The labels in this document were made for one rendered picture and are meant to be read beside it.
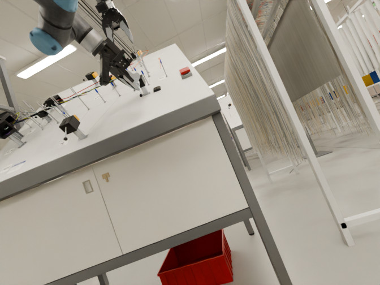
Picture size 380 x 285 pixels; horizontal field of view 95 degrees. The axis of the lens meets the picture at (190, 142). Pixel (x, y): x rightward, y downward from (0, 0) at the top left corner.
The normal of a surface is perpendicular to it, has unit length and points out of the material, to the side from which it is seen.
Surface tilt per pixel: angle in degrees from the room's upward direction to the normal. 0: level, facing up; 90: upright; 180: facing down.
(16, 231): 90
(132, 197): 90
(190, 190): 90
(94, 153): 90
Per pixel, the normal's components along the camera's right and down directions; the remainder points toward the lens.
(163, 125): -0.07, -0.05
